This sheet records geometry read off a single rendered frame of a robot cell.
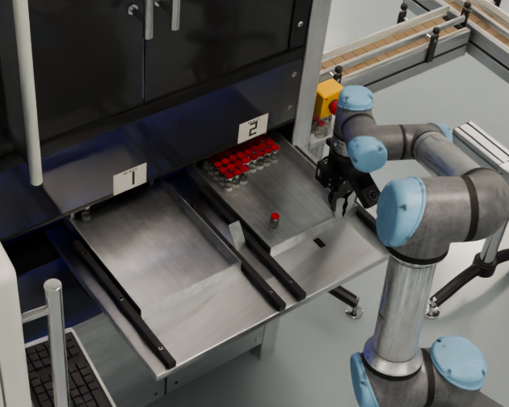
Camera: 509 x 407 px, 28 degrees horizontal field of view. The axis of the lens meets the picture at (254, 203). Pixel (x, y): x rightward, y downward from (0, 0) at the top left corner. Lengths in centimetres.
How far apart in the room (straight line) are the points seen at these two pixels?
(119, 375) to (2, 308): 140
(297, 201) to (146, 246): 39
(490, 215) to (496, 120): 254
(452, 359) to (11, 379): 89
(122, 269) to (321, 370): 113
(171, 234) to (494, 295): 154
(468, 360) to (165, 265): 70
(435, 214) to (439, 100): 261
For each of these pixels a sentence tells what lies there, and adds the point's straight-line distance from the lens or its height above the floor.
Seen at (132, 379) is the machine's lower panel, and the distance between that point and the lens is 285.
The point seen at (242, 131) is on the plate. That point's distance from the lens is 240.
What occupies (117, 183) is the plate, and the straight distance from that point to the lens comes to 226.
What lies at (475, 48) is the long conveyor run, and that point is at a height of 88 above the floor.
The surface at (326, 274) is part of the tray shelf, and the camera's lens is 230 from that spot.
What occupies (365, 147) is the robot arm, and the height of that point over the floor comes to 125.
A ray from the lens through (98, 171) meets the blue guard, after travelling 220.
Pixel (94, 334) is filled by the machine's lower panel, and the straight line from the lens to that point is 260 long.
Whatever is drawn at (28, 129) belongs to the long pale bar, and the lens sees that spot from 193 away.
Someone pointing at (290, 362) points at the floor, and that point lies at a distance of 323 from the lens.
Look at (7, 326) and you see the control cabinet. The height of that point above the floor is 145.
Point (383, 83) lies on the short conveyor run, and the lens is 288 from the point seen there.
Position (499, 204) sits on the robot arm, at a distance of 177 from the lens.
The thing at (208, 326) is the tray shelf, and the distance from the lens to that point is 217.
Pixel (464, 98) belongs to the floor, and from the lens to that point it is 436.
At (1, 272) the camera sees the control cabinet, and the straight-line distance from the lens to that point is 139.
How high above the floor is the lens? 258
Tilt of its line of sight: 44 degrees down
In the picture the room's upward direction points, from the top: 7 degrees clockwise
